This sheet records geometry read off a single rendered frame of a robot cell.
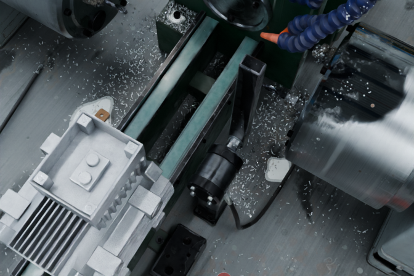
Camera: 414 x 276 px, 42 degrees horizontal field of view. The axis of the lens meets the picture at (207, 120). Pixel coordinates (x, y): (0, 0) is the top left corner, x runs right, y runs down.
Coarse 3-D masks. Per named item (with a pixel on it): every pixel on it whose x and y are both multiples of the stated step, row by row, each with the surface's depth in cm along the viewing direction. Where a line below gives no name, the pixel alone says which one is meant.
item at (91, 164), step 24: (96, 120) 73; (72, 144) 75; (96, 144) 75; (120, 144) 75; (48, 168) 73; (72, 168) 74; (96, 168) 72; (120, 168) 74; (48, 192) 69; (72, 192) 72; (96, 192) 72; (120, 192) 74; (96, 216) 69
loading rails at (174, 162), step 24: (192, 24) 105; (216, 24) 106; (192, 48) 104; (216, 48) 115; (240, 48) 104; (168, 72) 102; (192, 72) 108; (144, 96) 99; (168, 96) 101; (216, 96) 100; (144, 120) 98; (168, 120) 110; (192, 120) 98; (216, 120) 99; (144, 144) 103; (192, 144) 95; (168, 168) 95; (192, 168) 102; (144, 240) 95; (24, 264) 87
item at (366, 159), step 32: (352, 32) 78; (384, 32) 83; (352, 64) 75; (384, 64) 75; (288, 96) 84; (320, 96) 75; (352, 96) 74; (384, 96) 74; (320, 128) 76; (352, 128) 75; (384, 128) 73; (288, 160) 86; (320, 160) 79; (352, 160) 76; (384, 160) 74; (352, 192) 82; (384, 192) 77
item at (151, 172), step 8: (144, 168) 77; (152, 168) 77; (160, 168) 78; (144, 176) 77; (152, 176) 77; (0, 224) 74; (0, 232) 72; (8, 232) 73; (0, 240) 72; (8, 240) 73; (72, 272) 71
